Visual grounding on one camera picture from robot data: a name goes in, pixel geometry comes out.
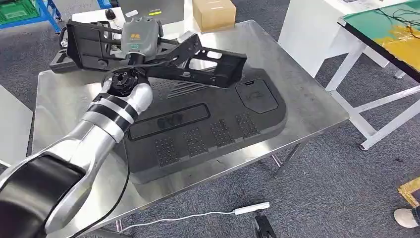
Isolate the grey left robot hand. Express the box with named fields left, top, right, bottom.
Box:
left=120, top=15, right=165, bottom=63

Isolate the long black plastic bracket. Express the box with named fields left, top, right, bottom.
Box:
left=59, top=19, right=248, bottom=89

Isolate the dark grey box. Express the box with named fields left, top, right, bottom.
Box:
left=117, top=0, right=185, bottom=26

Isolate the cardboard box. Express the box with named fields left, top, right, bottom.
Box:
left=192, top=0, right=237, bottom=33

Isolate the flat black plastic part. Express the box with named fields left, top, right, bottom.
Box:
left=49, top=49, right=99, bottom=75

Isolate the large black plastic panel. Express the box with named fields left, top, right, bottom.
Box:
left=122, top=65, right=289, bottom=185

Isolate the green crate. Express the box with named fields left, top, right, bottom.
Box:
left=0, top=0, right=39, bottom=24

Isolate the white side table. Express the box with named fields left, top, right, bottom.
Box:
left=0, top=84, right=34, bottom=168

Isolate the steel table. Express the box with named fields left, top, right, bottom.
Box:
left=31, top=19, right=351, bottom=238

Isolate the white board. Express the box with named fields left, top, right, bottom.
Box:
left=278, top=0, right=391, bottom=78

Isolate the green mat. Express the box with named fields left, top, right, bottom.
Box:
left=342, top=0, right=420, bottom=47

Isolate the dark table with white legs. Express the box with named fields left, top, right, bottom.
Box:
left=324, top=0, right=420, bottom=152

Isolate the black robot foot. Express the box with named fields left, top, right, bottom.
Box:
left=254, top=215, right=277, bottom=238

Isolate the yellow sheet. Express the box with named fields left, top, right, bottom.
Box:
left=374, top=24, right=420, bottom=72

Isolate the person's foot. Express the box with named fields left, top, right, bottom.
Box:
left=393, top=207, right=420, bottom=229

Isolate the blue frame cart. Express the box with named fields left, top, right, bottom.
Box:
left=0, top=0, right=63, bottom=34

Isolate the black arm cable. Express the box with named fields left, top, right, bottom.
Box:
left=69, top=140, right=131, bottom=238

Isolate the white cable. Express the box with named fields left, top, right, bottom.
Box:
left=120, top=210, right=237, bottom=233

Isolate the white corded handle device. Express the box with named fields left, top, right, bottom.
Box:
left=234, top=201, right=271, bottom=216

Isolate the thin black cable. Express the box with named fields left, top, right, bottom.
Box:
left=375, top=7, right=420, bottom=41

